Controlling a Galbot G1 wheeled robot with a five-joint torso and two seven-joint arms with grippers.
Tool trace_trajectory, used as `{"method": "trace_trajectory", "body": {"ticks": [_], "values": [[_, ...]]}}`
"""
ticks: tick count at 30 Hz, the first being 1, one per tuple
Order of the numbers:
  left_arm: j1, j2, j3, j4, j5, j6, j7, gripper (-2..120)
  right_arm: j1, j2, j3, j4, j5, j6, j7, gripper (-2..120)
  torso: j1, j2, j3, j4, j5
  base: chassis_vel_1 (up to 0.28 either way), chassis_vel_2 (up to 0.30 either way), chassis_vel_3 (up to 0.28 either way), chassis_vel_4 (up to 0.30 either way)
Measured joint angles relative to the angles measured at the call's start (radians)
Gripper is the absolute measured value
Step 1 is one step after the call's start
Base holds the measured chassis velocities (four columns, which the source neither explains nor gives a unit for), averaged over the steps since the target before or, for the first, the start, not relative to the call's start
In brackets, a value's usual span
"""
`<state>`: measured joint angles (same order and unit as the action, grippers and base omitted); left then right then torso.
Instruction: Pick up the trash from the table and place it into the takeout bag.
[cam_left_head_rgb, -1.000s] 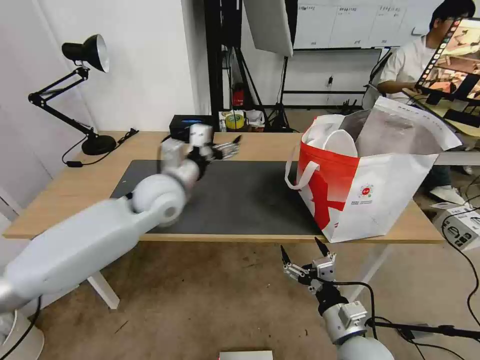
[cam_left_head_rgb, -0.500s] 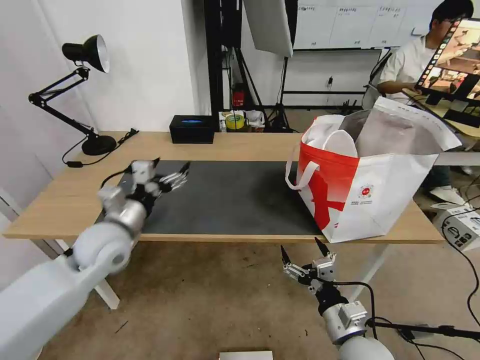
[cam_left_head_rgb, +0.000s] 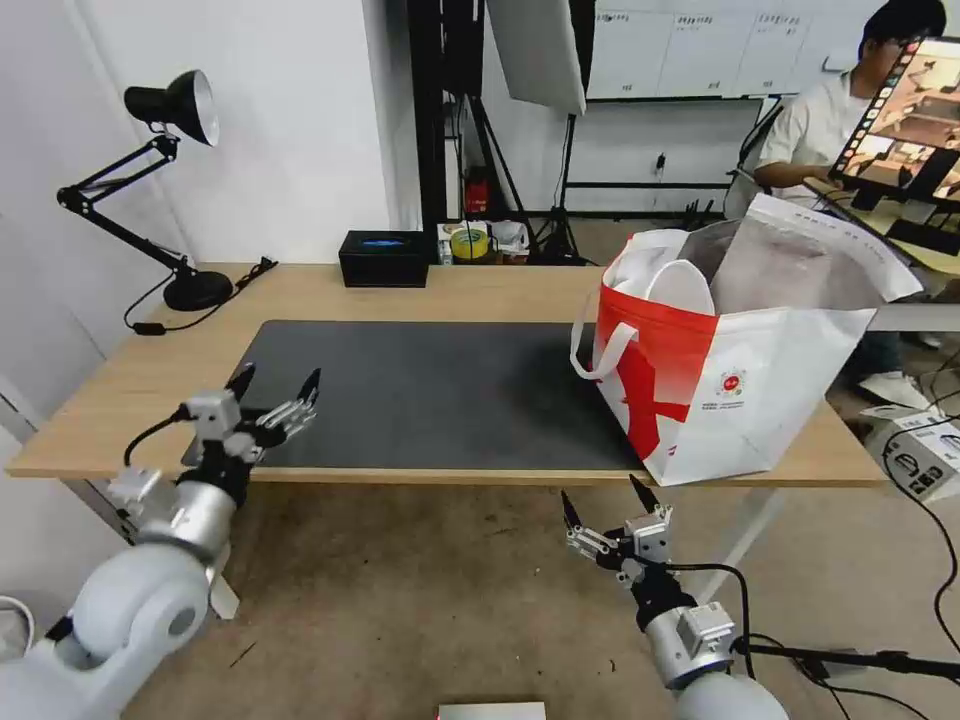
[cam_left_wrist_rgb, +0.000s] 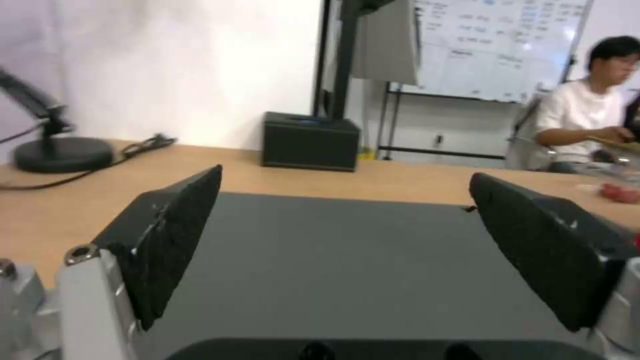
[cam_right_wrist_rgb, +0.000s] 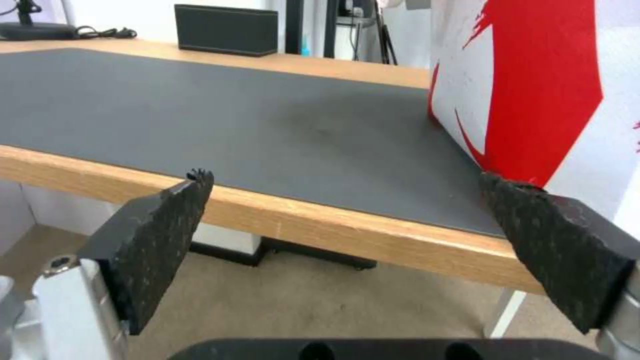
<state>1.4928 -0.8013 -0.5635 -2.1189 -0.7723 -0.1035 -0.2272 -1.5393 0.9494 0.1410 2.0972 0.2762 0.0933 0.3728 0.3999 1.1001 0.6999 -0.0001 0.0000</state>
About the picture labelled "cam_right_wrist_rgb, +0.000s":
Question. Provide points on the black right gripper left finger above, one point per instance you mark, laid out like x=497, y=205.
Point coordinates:
x=145, y=240

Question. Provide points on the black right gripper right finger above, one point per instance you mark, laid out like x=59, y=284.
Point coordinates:
x=550, y=240

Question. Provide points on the red and white takeout bag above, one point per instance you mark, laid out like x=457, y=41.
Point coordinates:
x=530, y=86

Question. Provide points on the white table leg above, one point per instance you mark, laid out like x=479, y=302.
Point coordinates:
x=506, y=313

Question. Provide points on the wooden table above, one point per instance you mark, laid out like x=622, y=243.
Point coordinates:
x=280, y=221

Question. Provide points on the grey desk mat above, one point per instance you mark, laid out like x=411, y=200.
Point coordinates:
x=225, y=123

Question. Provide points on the black table base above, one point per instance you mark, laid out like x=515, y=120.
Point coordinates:
x=290, y=255

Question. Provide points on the black rectangular speaker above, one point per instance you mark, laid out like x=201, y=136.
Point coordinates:
x=226, y=30

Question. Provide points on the black lamp base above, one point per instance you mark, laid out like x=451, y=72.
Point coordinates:
x=37, y=30

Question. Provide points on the black tripod stand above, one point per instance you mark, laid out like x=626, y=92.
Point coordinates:
x=372, y=32

